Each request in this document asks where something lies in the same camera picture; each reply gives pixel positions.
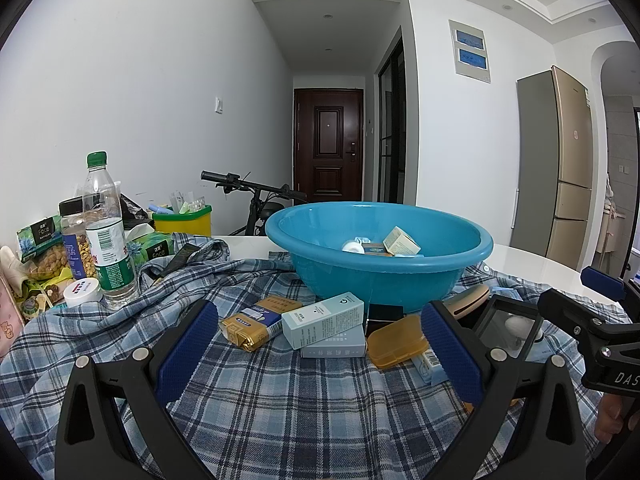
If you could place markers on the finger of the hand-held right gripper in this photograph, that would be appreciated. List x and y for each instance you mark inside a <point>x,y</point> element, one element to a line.
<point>560,305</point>
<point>600,277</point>

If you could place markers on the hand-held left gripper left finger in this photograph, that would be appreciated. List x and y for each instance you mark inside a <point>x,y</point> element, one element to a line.
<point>189,346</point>

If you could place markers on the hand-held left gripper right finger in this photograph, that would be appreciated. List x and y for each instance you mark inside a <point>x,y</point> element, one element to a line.
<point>450,355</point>

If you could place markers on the black framed display box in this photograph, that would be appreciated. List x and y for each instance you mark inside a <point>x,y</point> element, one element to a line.
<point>492,332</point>

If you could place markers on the orange pill case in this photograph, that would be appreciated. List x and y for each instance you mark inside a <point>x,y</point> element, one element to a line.
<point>395,342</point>

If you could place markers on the gold topped box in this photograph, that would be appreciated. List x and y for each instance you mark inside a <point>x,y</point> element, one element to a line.
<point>277,306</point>

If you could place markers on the blue plastic basin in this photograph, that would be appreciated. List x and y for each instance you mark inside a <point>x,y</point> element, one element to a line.
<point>380,280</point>

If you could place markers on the pale teal carton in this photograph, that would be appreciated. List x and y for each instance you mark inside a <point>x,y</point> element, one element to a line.
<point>320,322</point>

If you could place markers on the person's right hand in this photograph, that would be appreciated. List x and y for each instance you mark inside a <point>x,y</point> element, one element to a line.
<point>612,417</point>

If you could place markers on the blue patterned tissue pack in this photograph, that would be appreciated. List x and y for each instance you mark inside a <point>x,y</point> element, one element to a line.
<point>507,294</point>
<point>427,367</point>

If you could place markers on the beige round compact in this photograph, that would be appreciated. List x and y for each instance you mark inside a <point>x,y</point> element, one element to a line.
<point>467,300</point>

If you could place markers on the gold box blue white band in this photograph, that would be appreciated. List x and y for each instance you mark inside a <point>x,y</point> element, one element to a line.
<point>247,334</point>

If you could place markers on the beige hanging clothes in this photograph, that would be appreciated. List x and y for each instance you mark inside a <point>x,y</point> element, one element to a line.
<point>612,215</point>

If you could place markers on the small black box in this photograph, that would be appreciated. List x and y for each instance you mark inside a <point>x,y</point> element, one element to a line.
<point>385,312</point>

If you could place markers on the green tissue pack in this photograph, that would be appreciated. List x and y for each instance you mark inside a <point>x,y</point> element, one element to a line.
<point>150,249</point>

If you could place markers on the grey blue flat box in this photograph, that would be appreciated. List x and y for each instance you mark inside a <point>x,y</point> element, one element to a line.
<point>335,348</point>

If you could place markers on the small white cream jar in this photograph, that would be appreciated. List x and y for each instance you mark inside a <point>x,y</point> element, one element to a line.
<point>82,292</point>

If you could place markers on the gold grey refrigerator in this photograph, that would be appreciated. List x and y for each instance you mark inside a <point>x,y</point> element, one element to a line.
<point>565,160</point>

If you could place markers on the cream square carton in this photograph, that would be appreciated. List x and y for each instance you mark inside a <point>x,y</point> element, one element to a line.
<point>402,241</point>

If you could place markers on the yellow green plastic container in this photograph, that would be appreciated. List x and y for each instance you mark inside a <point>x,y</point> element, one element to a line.
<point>182,222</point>

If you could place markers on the clear water bottle green cap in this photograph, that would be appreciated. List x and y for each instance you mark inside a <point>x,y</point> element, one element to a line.
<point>110,250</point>

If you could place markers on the blue plaid shirt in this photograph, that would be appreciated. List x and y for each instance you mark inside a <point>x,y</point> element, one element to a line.
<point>300,410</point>

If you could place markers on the white tape roll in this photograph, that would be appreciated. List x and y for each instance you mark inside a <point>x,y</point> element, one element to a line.
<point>352,246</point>

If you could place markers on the black plastic bag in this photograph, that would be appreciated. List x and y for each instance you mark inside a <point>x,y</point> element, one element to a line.
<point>132,210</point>

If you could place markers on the yellow snack packets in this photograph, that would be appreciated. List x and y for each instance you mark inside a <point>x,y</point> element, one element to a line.
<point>50,287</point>

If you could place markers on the black bicycle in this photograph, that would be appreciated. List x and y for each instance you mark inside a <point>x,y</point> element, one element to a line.
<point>260,210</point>

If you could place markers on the clear nut snack bag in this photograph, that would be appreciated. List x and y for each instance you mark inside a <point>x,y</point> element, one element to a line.
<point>50,260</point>

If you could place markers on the pink cartoon pouch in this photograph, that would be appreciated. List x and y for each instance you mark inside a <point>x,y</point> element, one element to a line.
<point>10,325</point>

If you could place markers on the beige plastic bag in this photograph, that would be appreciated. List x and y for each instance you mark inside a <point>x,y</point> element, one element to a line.
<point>12,265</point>

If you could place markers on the black framed glass door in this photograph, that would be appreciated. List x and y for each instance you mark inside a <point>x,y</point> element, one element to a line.
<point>395,135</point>

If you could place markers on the dark brown entrance door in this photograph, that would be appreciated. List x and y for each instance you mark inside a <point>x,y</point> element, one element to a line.
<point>327,160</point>

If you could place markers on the white light switch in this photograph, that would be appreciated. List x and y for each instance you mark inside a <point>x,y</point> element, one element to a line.
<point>219,105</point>

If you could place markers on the grey wall electrical panel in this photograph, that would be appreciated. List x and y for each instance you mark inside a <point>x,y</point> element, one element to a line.
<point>470,50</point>

